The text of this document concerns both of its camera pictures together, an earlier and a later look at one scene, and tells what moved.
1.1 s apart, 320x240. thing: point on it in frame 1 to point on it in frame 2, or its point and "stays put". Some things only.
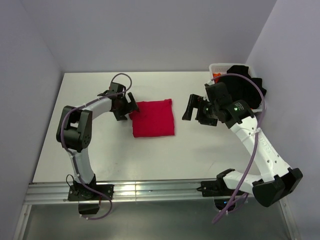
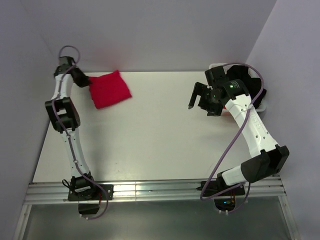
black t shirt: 242,88 stays put
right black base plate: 217,188 stays put
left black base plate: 80,192 stays put
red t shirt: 154,118 to 108,88
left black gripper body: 123,108 to 82,79
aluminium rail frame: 137,191 stays put
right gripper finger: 194,101 to 199,88
